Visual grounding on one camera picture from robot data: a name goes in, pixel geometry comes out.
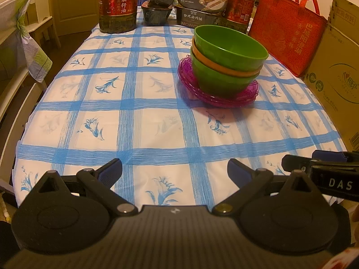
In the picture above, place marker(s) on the yellow wooden door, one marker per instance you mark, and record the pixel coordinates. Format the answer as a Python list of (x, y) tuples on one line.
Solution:
[(75, 5)]

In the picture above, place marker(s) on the small green plastic bowl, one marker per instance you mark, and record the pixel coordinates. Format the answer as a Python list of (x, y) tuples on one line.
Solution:
[(230, 47)]

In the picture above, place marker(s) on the cardboard box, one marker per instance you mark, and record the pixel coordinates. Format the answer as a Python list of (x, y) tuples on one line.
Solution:
[(336, 84)]

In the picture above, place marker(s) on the red label oil bottle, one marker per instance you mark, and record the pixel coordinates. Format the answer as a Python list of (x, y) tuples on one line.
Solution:
[(239, 8), (119, 5)]

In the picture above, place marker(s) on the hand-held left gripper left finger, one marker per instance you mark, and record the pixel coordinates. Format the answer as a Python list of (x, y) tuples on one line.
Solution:
[(108, 172)]

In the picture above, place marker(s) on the red tote bag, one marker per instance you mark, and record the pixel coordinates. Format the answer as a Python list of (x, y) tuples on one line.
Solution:
[(286, 36)]

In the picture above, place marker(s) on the orange plastic bowl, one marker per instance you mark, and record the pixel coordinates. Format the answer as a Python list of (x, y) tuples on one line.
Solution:
[(221, 68)]

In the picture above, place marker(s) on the small pink glass plate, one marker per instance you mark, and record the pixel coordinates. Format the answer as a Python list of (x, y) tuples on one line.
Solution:
[(186, 64)]

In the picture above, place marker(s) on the blue checked tablecloth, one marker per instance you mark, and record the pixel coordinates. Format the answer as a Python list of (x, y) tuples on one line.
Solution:
[(140, 134)]

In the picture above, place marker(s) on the green checked cloth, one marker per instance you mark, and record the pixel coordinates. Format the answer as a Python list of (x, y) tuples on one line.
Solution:
[(33, 53)]

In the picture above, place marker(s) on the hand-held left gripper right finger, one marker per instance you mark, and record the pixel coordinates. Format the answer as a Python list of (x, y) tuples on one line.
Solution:
[(238, 171)]

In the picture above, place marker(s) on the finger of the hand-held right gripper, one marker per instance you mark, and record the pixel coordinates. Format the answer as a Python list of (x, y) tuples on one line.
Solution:
[(328, 155), (297, 162)]

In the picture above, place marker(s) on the white chair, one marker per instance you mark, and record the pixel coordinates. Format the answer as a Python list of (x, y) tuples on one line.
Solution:
[(11, 95)]

